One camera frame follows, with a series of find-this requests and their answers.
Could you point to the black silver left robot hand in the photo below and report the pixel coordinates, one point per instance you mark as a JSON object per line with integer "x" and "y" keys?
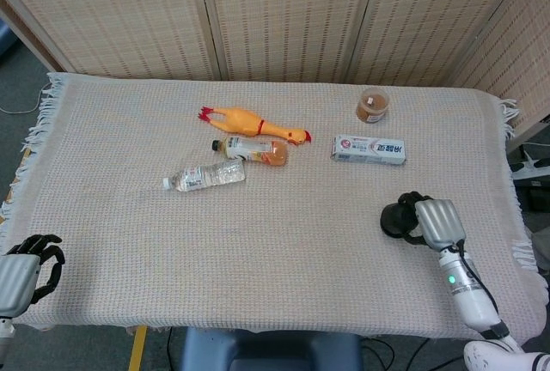
{"x": 15, "y": 281}

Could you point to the bamboo folding screen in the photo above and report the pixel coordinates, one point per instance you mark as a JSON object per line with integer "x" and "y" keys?
{"x": 279, "y": 14}

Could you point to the white blue toothpaste box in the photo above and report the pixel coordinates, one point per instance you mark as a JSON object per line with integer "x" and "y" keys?
{"x": 369, "y": 151}

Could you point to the yellow rubber chicken toy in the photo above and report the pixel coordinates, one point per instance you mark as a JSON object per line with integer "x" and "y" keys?
{"x": 240, "y": 121}

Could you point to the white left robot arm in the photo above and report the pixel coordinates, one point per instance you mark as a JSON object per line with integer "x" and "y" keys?
{"x": 5, "y": 326}

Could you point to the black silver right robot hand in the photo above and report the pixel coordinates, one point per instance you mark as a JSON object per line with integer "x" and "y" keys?
{"x": 440, "y": 223}

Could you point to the beige woven fringed tablecloth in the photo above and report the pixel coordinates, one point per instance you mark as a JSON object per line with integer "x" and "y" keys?
{"x": 275, "y": 259}

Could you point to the blue plastic object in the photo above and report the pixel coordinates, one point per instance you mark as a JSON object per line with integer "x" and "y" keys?
{"x": 5, "y": 40}

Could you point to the black cup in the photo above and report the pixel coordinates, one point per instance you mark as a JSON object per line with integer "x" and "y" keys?
{"x": 397, "y": 220}

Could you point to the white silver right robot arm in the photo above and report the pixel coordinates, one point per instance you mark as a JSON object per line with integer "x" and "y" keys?
{"x": 470, "y": 293}

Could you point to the clear jar of rubber bands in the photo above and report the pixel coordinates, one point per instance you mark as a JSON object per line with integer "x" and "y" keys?
{"x": 372, "y": 107}

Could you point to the orange juice bottle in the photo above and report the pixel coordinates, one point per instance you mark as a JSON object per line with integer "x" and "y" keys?
{"x": 251, "y": 150}

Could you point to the clear plastic water bottle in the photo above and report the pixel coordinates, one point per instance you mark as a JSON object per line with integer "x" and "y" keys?
{"x": 206, "y": 175}

